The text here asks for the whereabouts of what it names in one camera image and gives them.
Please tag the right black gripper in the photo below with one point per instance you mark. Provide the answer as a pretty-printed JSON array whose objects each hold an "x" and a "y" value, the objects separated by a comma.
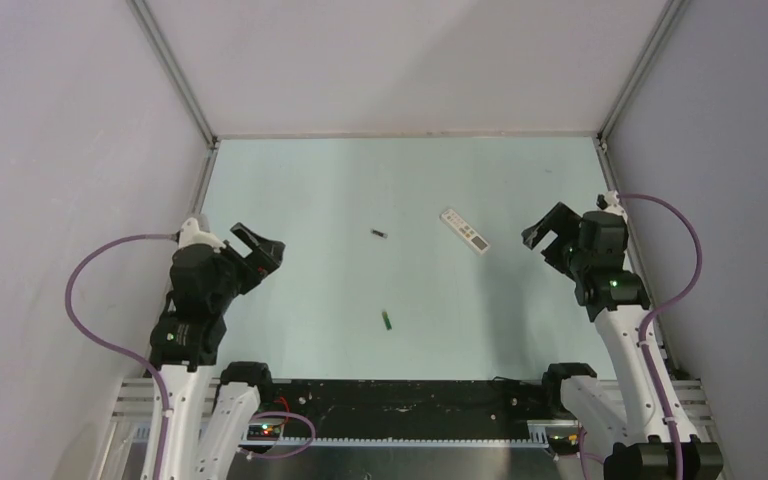
[{"x": 565, "y": 222}]

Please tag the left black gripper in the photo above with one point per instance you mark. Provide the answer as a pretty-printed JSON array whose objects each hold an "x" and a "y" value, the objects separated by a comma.
[{"x": 265, "y": 258}]

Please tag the white remote control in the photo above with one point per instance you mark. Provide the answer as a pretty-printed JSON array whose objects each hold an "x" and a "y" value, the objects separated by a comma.
[{"x": 464, "y": 231}]

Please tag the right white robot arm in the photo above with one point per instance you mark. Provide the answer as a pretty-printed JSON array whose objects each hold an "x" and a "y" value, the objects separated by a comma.
[{"x": 647, "y": 434}]

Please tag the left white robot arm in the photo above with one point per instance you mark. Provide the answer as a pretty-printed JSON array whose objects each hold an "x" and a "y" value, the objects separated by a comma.
[{"x": 199, "y": 417}]

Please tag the green AA battery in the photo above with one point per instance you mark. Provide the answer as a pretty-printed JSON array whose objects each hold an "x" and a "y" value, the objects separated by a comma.
[{"x": 386, "y": 320}]

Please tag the left electronics board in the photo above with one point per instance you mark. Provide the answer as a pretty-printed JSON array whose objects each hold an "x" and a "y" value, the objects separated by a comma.
[{"x": 264, "y": 432}]

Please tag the electronics board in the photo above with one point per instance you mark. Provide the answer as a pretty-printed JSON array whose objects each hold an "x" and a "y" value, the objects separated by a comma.
[
  {"x": 264, "y": 432},
  {"x": 564, "y": 444}
]

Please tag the right electronics board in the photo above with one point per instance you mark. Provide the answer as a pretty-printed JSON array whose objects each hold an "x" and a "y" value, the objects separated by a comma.
[{"x": 564, "y": 444}]

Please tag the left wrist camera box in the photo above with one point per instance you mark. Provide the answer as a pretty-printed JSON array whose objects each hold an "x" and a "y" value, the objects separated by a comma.
[{"x": 195, "y": 230}]

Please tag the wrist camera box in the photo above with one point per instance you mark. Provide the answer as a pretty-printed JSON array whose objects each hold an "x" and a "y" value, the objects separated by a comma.
[
  {"x": 195, "y": 230},
  {"x": 610, "y": 202}
]

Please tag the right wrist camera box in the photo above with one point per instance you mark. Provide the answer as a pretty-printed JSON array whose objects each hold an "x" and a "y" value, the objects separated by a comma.
[{"x": 610, "y": 202}]

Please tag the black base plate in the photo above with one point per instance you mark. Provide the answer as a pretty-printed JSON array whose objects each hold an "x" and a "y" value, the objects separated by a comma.
[{"x": 416, "y": 410}]

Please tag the aluminium frame rail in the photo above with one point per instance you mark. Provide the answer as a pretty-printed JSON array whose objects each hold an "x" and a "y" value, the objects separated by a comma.
[{"x": 299, "y": 454}]

